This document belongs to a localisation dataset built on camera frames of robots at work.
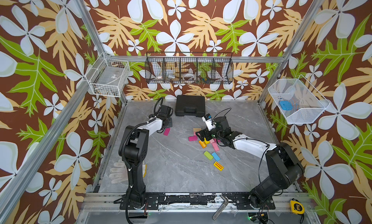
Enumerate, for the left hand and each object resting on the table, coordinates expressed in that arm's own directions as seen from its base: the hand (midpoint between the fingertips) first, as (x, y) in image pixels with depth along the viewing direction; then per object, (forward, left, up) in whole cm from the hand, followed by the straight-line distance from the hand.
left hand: (167, 120), depth 102 cm
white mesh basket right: (-3, -79, +23) cm, 82 cm away
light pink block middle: (-22, -28, +11) cm, 37 cm away
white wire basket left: (+10, +33, +30) cm, 46 cm away
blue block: (-25, -33, -3) cm, 41 cm away
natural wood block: (-3, -22, -6) cm, 23 cm away
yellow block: (-15, -28, -4) cm, 32 cm away
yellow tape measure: (-52, -69, -1) cm, 86 cm away
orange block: (-16, -25, -4) cm, 30 cm away
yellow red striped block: (-31, -33, -4) cm, 46 cm away
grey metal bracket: (-53, -31, -3) cm, 62 cm away
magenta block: (-7, 0, -4) cm, 8 cm away
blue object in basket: (-5, -71, +22) cm, 75 cm away
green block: (-24, -28, -4) cm, 37 cm away
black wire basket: (+25, -15, +27) cm, 40 cm away
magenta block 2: (-12, -19, -4) cm, 23 cm away
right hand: (-11, -23, +6) cm, 27 cm away
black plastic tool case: (+15, -17, 0) cm, 23 cm away
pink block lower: (-19, -33, -3) cm, 38 cm away
